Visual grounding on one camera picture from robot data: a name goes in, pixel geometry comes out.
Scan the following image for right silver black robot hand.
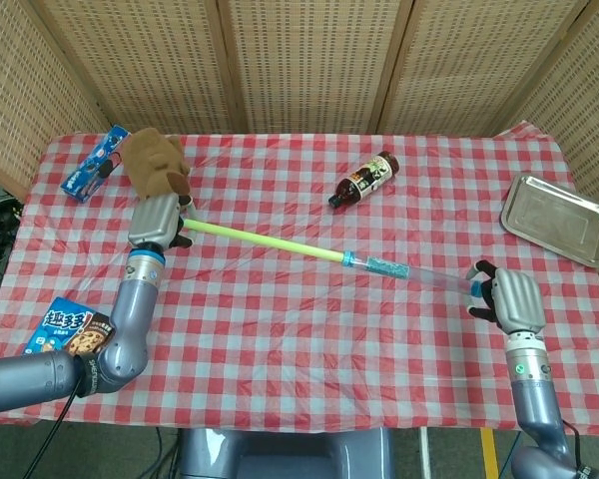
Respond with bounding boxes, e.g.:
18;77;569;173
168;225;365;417
466;258;547;334

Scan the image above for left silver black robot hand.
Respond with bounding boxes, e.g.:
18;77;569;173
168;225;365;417
128;193;197;250

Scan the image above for yellow-green plastic stick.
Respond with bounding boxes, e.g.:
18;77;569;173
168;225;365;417
183;218;349;264

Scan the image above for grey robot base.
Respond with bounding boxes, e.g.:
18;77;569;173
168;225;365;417
178;427;395;479

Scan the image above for brown capybara plush toy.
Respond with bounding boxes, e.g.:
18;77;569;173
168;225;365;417
121;127;192;202

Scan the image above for blue Oreo cookie box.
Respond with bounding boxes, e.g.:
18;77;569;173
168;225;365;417
60;124;131;205

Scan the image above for stainless steel tray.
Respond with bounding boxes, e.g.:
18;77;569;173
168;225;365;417
499;173;599;269

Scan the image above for blue chocolate chip cookie box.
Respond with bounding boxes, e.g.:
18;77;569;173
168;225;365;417
21;296;117;356

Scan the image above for white table leg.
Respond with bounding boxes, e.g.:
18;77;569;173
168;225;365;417
417;427;431;479

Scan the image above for dark sauce bottle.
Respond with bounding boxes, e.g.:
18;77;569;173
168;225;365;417
327;150;400;210

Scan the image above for red white checkered tablecloth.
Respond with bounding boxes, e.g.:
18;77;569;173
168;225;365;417
0;122;599;433

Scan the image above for bamboo folding screen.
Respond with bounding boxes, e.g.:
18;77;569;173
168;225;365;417
0;0;599;201

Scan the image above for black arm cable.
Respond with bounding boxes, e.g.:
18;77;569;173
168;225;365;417
22;392;80;479

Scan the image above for black cables under table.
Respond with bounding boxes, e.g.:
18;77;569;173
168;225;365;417
144;427;182;479

